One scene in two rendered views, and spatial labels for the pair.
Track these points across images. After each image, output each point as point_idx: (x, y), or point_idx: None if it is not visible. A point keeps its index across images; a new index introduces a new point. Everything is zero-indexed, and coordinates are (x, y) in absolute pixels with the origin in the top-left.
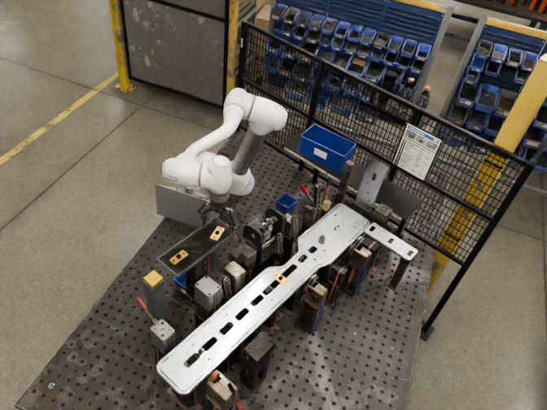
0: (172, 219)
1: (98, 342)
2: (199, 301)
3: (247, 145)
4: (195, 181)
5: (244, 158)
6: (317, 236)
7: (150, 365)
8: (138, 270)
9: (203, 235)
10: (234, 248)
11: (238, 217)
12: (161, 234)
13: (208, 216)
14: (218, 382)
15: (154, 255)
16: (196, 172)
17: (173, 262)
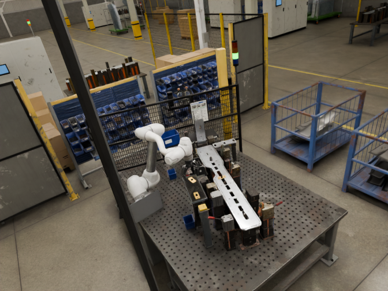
0: (143, 219)
1: (198, 272)
2: (216, 205)
3: (153, 152)
4: (183, 153)
5: (154, 160)
6: (207, 160)
7: (224, 253)
8: (165, 242)
9: (189, 184)
10: (200, 181)
11: (163, 194)
12: (149, 226)
13: (160, 198)
14: (264, 206)
15: (161, 232)
16: (181, 149)
17: (198, 197)
